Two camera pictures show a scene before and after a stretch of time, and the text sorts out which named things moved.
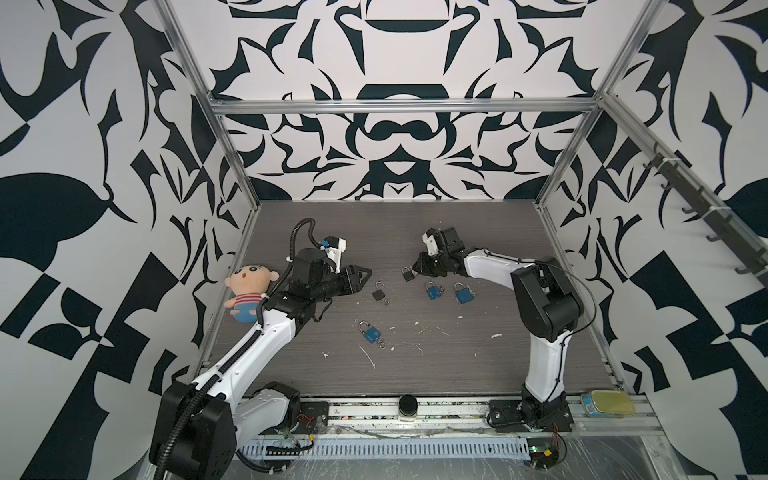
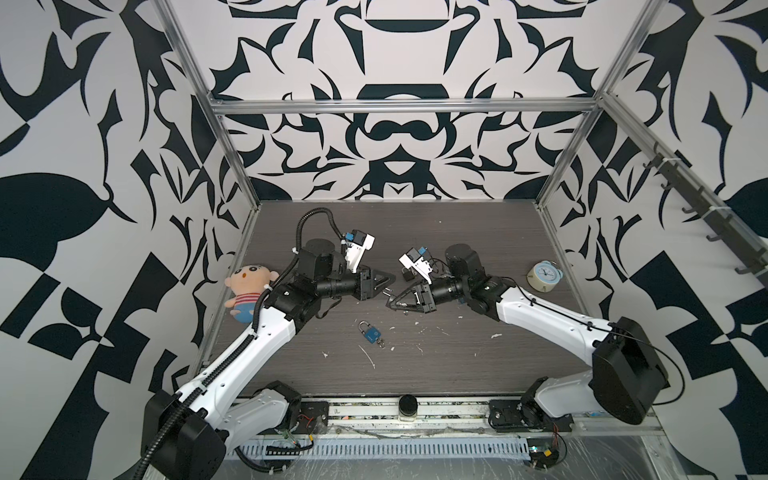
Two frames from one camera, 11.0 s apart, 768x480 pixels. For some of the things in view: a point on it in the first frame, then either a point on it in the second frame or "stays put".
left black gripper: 349,281 -> 363,281
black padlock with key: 408,274 stays put
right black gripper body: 433,265 -> 428,295
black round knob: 408,405 stays put
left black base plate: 313,418 stays put
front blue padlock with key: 371,334 stays put
